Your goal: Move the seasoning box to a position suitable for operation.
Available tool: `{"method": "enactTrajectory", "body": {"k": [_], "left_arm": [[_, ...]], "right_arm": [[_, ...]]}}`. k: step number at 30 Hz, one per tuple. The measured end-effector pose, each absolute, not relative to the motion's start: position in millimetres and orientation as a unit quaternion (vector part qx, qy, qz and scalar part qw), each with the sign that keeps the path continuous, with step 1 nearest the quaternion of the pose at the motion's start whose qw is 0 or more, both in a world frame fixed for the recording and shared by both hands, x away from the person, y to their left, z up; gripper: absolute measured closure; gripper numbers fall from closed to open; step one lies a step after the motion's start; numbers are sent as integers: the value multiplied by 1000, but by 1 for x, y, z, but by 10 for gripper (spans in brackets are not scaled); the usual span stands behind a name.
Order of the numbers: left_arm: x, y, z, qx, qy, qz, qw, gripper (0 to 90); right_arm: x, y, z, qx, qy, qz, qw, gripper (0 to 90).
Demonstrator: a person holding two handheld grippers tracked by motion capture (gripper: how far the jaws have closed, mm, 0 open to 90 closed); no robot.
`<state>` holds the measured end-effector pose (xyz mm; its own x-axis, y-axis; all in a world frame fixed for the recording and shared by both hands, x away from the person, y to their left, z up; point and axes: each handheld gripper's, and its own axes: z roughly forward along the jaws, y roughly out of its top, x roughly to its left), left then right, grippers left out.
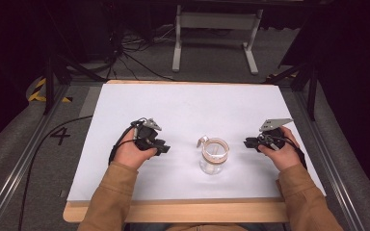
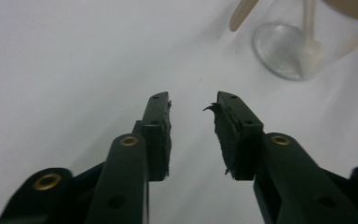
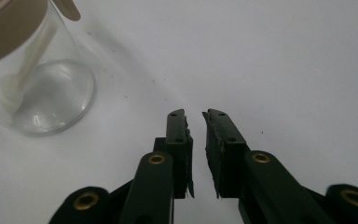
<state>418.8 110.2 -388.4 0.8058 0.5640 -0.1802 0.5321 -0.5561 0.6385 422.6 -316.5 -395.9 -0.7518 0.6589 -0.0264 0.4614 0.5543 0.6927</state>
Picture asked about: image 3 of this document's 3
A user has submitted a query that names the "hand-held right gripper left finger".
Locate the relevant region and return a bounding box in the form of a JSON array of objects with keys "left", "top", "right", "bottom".
[{"left": 153, "top": 108, "right": 196, "bottom": 200}]

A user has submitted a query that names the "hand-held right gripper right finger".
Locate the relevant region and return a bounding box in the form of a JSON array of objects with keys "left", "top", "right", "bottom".
[{"left": 201, "top": 108, "right": 251, "bottom": 199}]

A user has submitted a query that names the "clear glass jar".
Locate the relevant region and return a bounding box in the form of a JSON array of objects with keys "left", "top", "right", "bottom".
[{"left": 0, "top": 0, "right": 97, "bottom": 136}]

